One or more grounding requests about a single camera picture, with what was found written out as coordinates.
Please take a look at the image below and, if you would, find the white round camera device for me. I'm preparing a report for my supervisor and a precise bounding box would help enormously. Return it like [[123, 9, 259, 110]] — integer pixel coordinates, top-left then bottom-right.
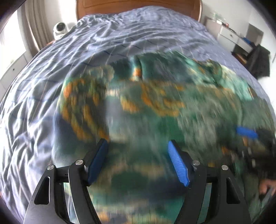
[[53, 22, 69, 39]]

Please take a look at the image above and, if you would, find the person's right hand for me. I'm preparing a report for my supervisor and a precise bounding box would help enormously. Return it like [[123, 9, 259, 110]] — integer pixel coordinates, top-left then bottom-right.
[[258, 179, 276, 195]]

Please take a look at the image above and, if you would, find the green patterned jacket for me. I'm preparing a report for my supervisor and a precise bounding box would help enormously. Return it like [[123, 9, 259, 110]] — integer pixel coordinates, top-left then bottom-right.
[[52, 51, 276, 224]]

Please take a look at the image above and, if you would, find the wooden chair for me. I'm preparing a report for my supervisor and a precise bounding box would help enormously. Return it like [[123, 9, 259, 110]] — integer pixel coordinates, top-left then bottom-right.
[[232, 49, 253, 65]]

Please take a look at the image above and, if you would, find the blue plaid duvet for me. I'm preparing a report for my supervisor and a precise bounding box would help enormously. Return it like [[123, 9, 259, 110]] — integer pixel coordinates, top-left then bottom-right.
[[0, 5, 269, 218]]

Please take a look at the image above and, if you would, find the beige curtain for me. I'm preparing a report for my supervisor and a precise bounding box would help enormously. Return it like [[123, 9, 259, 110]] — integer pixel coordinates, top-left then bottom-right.
[[23, 0, 57, 57]]

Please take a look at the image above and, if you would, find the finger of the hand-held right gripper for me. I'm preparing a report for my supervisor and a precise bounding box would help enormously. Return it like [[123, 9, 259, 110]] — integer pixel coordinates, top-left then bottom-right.
[[236, 126, 259, 139]]

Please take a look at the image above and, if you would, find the white desk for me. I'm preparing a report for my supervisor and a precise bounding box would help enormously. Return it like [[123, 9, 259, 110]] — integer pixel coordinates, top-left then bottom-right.
[[205, 17, 254, 55]]

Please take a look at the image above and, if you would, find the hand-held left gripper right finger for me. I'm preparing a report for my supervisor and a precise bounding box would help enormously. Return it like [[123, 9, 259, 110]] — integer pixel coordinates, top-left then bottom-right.
[[168, 140, 253, 224]]

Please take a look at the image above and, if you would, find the white window bench cabinet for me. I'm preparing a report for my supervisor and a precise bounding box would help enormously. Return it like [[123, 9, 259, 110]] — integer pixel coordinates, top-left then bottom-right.
[[0, 53, 33, 95]]

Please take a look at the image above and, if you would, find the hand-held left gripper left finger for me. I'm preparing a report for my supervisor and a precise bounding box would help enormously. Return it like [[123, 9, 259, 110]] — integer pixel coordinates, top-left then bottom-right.
[[23, 138, 109, 224]]

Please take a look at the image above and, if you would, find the wooden headboard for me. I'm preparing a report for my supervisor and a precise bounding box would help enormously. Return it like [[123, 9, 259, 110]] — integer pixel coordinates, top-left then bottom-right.
[[75, 0, 203, 22]]

